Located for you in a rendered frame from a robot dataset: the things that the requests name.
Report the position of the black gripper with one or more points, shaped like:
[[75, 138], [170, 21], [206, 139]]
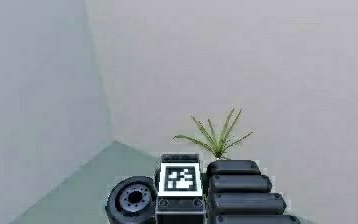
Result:
[[132, 199]]

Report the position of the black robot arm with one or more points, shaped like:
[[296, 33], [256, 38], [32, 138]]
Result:
[[240, 196]]

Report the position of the green house plant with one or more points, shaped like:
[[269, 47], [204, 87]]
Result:
[[217, 143]]

